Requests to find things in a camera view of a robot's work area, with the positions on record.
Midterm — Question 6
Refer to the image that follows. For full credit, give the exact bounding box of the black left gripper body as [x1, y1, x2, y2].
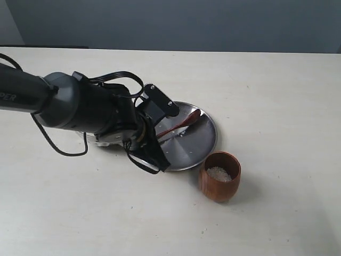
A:
[87, 82, 167, 150]

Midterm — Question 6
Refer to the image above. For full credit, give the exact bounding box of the dark red wooden spoon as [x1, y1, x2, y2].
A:
[157, 109, 201, 139]

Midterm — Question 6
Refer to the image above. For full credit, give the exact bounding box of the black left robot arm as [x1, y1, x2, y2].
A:
[1, 60, 179, 174]

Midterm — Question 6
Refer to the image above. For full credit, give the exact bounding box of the steel bowl of rice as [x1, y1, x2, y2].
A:
[86, 132, 128, 147]

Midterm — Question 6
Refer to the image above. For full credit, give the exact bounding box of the round steel plate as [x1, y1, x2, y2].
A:
[155, 101, 217, 172]

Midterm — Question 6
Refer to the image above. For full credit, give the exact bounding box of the brown wooden cup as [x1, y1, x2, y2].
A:
[198, 151, 241, 203]

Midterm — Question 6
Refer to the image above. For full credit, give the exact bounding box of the black camera cable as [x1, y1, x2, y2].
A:
[0, 53, 144, 157]

